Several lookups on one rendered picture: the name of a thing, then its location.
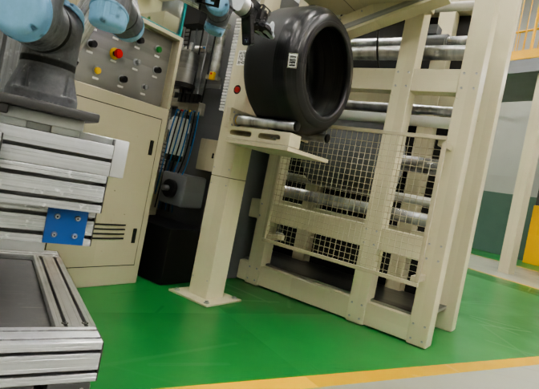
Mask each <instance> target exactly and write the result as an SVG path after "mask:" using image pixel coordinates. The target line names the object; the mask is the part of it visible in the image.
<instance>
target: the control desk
mask: <svg viewBox="0 0 539 389"><path fill-rule="evenodd" d="M68 1H69V2H70V3H74V4H75V5H76V6H77V5H78V3H79V1H80V0H68ZM143 20H144V33H143V35H142V36H141V37H140V38H139V39H138V40H136V41H135V42H132V43H128V42H125V41H122V40H120V39H119V38H117V37H116V36H114V34H113V33H109V32H106V31H103V30H100V29H98V28H97V27H96V28H95V29H94V30H93V32H92V34H91V36H90V37H89V39H88V40H87V42H86V43H85V45H84V46H83V48H82V50H81V51H80V52H79V63H78V65H77V67H76V69H75V90H76V96H77V102H78V105H77V109H78V110H82V111H88V112H93V113H95V114H99V115H100V118H99V122H98V123H97V124H84V127H83V131H82V132H86V133H90V134H94V135H97V136H105V137H109V138H112V139H116V140H123V141H127V142H129V147H128V155H127V159H126V164H125V168H124V176H123V178H122V179H120V178H115V177H110V176H109V177H108V180H107V187H106V192H105V197H104V201H103V208H102V213H97V216H96V220H95V228H94V232H93V237H92V241H91V246H81V245H62V244H52V243H45V247H44V250H50V251H58V253H59V255H60V257H61V259H62V261H63V264H64V265H65V266H66V268H67V271H68V273H69V274H70V276H71V279H72V281H73V282H74V284H75V287H76V288H83V287H92V286H109V285H119V284H128V283H136V278H137V274H138V269H139V264H140V257H141V253H142V248H143V244H144V236H145V232H146V228H147V223H148V216H149V211H150V207H151V203H152V195H153V191H154V186H155V182H156V174H157V170H158V166H159V162H160V154H161V149H162V145H163V141H164V133H165V128H166V124H167V120H168V113H169V109H170V105H171V101H172V93H173V88H174V84H175V80H176V73H177V68H178V63H179V59H180V52H181V48H182V42H183V38H181V37H180V36H178V35H176V34H173V33H172V32H170V31H168V30H165V29H164V28H162V27H160V26H157V25H156V24H154V23H152V22H149V21H148V20H147V19H145V18H143Z"/></svg>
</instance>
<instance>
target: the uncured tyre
mask: <svg viewBox="0 0 539 389"><path fill-rule="evenodd" d="M266 22H267V23H269V24H270V23H271V22H274V39H267V38H264V37H262V36H260V35H258V34H255V33H254V45H252V46H247V49H246V53H245V61H244V83H245V91H246V94H247V97H248V100H249V103H250V105H251V107H252V109H253V111H254V113H255V115H256V116H257V117H259V118H269V119H276V120H292V121H298V122H299V123H300V125H301V127H300V129H299V131H298V132H292V131H285V130H277V129H273V130H274V131H278V132H290V133H294V134H301V135H308V136H312V135H316V134H320V133H323V132H324V131H326V130H327V129H328V128H330V127H331V126H332V125H333V124H334V123H335V122H336V121H337V120H338V118H339V117H340V115H341V114H342V112H343V110H344V108H345V106H346V105H347V101H348V98H349V95H350V92H351V84H352V79H353V54H352V48H351V41H350V38H349V35H348V33H347V30H346V28H345V26H344V25H343V24H342V22H341V21H340V20H339V19H338V17H337V16H336V15H335V14H334V13H333V12H332V11H331V10H329V9H327V8H325V7H322V6H296V7H286V8H280V9H277V10H274V11H272V12H270V16H268V18H267V21H266ZM289 53H296V54H298V62H297V68H287V63H288V56H289Z"/></svg>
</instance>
